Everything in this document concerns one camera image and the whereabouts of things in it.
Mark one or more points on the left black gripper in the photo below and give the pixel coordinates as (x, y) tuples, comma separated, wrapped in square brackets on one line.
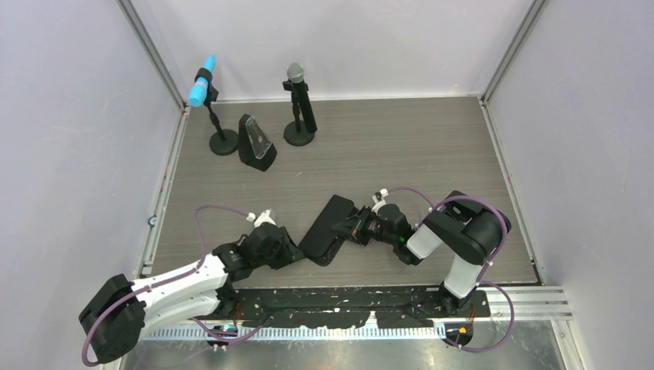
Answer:
[(289, 252)]

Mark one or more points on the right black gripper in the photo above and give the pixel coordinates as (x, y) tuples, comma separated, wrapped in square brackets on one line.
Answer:
[(355, 228)]

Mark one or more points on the black zip tool case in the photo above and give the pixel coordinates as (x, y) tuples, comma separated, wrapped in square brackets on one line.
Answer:
[(320, 243)]

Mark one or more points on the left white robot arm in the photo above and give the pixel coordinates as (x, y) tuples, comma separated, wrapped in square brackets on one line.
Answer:
[(123, 312)]

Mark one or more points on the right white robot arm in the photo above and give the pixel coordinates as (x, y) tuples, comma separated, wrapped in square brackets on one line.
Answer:
[(472, 228)]

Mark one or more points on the black metronome clear cover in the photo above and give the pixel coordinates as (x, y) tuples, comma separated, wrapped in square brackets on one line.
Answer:
[(255, 148)]

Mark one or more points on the right black mic stand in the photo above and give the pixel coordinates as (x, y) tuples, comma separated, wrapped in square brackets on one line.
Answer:
[(295, 132)]

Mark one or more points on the black mic stand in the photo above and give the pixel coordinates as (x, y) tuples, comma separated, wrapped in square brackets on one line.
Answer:
[(295, 132), (225, 141)]

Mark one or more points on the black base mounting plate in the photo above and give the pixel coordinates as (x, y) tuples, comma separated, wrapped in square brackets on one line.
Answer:
[(342, 308)]

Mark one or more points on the left black mic stand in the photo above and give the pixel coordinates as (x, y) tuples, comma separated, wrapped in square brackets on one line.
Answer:
[(225, 141)]

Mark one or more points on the grey black microphone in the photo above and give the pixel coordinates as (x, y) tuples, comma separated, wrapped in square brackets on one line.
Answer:
[(296, 76)]

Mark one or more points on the blue microphone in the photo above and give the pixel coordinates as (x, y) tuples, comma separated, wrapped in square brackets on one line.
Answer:
[(202, 82)]

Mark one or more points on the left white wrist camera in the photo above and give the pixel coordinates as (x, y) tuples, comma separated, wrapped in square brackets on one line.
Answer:
[(268, 216)]

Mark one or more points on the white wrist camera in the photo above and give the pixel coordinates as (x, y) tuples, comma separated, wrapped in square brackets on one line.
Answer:
[(379, 199), (268, 216)]

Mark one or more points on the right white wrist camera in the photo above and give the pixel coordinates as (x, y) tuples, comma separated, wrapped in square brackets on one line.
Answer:
[(379, 199)]

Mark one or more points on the aluminium frame rail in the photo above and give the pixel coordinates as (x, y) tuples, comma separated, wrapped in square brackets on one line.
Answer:
[(508, 305)]

